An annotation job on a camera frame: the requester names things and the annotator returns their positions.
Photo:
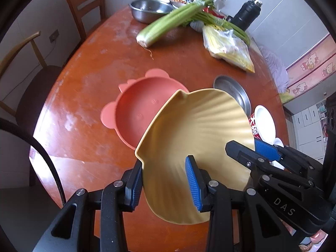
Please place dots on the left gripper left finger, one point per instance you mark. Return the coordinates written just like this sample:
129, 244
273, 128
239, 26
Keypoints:
93, 221

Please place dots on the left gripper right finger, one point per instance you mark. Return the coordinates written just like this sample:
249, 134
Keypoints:
259, 227

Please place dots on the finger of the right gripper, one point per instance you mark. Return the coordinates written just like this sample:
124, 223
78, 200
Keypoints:
262, 165
292, 159

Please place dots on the yellow shell-shaped plate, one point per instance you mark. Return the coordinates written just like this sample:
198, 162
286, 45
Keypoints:
199, 123

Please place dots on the shallow steel pan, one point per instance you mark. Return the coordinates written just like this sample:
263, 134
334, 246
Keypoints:
233, 88

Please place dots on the orange bear-shaped plate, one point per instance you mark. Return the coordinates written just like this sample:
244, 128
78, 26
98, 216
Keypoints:
138, 103

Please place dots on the white bowl red pattern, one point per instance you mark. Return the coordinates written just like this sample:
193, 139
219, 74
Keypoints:
262, 125

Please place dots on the white cabinet shelf unit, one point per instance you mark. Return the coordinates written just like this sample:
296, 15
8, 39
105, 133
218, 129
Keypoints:
310, 131

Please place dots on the pink clothes pile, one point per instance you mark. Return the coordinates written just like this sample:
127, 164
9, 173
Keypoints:
277, 69

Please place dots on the Hello Kitty pink curtain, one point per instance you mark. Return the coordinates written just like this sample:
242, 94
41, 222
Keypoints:
314, 67

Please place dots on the yellow noodles plastic bag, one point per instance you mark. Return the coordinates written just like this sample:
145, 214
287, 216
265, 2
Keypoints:
226, 46

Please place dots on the white foam net fruit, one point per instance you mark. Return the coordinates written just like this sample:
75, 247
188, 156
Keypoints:
197, 26

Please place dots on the black thermos flask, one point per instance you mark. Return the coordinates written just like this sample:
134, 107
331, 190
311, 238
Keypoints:
249, 11

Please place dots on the red plastic bag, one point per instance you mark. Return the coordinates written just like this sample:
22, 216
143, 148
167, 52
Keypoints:
213, 11

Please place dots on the long celery bunch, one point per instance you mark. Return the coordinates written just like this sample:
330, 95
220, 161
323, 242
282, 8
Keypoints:
152, 32

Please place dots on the steel basin at back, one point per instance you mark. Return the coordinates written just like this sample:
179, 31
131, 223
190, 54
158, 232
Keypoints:
148, 11

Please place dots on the brown slatted wooden chair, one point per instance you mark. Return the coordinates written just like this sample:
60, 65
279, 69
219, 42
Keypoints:
80, 8

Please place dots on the low wall socket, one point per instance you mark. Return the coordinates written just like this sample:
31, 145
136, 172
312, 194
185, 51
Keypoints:
54, 36

